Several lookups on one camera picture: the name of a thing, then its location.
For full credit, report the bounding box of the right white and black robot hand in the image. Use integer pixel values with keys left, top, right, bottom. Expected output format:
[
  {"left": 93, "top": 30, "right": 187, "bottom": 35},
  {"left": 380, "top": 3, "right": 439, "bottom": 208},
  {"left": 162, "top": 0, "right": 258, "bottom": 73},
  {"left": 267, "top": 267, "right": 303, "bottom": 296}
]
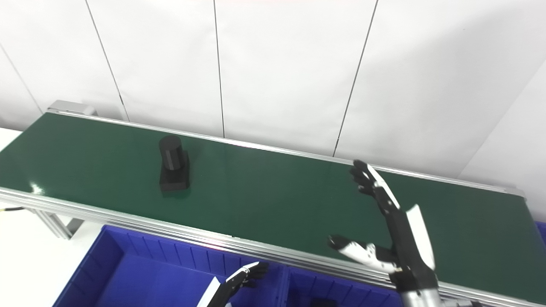
[{"left": 328, "top": 160, "right": 439, "bottom": 295}]

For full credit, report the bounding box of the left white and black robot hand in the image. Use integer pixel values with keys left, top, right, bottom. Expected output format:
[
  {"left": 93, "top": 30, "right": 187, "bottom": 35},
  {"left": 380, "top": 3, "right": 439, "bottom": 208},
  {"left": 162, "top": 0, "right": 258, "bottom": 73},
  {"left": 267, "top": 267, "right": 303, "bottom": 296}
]
[{"left": 196, "top": 261, "right": 270, "bottom": 307}]

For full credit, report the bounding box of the black block with cylinder part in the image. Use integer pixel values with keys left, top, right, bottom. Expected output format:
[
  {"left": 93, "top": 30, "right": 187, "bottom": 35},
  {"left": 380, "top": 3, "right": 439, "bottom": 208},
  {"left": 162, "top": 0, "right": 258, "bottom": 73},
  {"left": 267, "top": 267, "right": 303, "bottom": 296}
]
[{"left": 158, "top": 136, "right": 191, "bottom": 193}]

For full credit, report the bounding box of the green conveyor belt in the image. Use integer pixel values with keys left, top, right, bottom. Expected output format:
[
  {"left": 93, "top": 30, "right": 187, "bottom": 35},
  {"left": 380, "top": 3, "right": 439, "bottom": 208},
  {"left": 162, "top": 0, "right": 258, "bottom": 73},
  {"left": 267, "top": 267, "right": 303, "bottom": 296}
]
[
  {"left": 0, "top": 109, "right": 546, "bottom": 307},
  {"left": 0, "top": 112, "right": 546, "bottom": 306}
]

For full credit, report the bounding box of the aluminium conveyor support leg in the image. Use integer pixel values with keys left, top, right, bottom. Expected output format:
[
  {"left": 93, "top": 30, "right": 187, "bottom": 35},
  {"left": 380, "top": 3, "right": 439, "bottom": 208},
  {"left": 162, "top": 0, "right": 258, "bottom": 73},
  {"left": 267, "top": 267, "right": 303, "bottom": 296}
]
[{"left": 26, "top": 208, "right": 84, "bottom": 240}]

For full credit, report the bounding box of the grey conveyor motor housing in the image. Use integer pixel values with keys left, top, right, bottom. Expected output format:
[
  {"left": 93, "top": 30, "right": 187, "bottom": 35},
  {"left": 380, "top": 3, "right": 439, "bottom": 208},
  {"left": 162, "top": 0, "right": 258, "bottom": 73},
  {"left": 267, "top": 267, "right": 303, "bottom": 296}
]
[{"left": 46, "top": 100, "right": 98, "bottom": 117}]

